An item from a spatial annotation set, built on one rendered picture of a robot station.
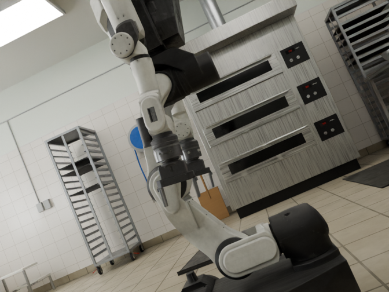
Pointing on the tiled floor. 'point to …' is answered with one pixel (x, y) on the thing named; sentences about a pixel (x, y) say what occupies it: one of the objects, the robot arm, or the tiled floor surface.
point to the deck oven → (268, 111)
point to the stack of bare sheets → (195, 263)
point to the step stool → (26, 279)
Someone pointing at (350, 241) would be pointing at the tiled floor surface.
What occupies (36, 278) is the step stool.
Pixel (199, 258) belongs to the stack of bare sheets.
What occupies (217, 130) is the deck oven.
